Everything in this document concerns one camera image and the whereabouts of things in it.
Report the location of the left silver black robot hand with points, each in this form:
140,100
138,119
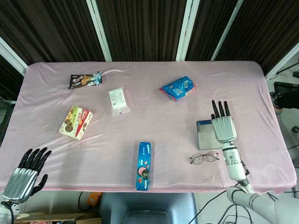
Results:
19,184

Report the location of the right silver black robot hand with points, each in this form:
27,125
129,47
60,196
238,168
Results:
224,129

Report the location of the dark blue rectangular box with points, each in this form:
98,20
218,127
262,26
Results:
205,137

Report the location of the thin metal frame eyeglasses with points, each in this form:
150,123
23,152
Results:
197,159

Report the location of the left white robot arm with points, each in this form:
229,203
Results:
5,213

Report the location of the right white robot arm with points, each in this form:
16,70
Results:
236,165

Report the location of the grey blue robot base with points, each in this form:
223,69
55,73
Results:
149,207

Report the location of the brown cardboard box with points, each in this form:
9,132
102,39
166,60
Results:
58,218

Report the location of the white orange sneaker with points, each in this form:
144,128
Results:
278,106

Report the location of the blue snack bag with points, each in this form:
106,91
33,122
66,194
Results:
178,88

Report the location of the orange device under table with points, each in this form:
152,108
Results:
94,199

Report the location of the pink tablecloth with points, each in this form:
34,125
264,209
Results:
149,112

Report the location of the cream red cookie box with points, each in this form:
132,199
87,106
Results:
76,123

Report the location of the blue Oreo cookie box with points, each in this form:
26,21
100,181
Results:
143,165

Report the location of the dark slatted partition panel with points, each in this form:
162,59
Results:
266,30
210,28
142,30
46,30

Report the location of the white tissue packet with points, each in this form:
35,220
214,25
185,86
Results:
118,101

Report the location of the dark brown snack bag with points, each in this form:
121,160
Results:
84,80

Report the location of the white partition post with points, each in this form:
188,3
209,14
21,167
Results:
12,57
227,30
282,60
187,32
100,32

